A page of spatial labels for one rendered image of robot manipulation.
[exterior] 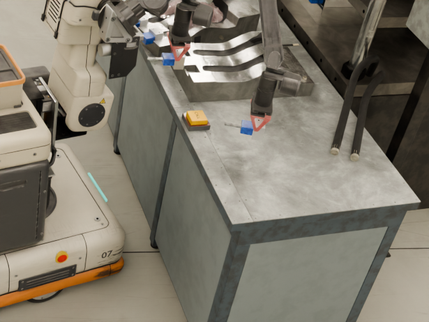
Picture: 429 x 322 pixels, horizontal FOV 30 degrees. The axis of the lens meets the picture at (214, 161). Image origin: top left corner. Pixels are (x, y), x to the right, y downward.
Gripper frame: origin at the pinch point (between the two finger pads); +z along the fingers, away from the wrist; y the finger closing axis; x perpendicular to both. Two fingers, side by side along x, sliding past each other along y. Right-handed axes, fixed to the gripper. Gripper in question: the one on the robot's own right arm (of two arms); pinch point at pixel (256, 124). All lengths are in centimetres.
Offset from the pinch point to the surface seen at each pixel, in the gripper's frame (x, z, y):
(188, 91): 23.3, 11.8, 29.7
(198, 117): 18.5, 10.8, 12.9
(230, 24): 10, 7, 77
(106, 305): 39, 94, -5
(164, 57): 33.8, -0.1, 29.8
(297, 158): -17.8, 14.5, 5.2
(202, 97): 17.8, 12.4, 28.3
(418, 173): -93, 69, 83
